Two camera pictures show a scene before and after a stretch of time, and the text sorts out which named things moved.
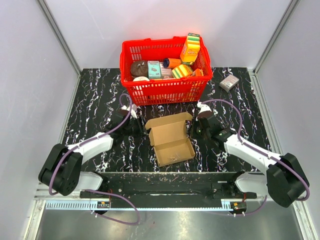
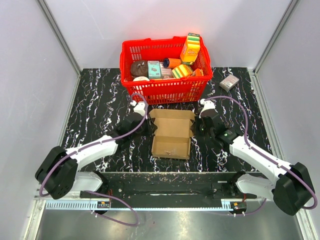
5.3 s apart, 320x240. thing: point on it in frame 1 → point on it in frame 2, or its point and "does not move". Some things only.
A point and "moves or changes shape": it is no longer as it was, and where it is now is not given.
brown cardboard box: (168, 136) moves or changes shape
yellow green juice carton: (190, 49) does not move
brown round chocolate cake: (139, 68) does not move
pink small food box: (166, 73) does not move
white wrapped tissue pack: (229, 82) does not move
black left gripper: (141, 124) → (151, 128)
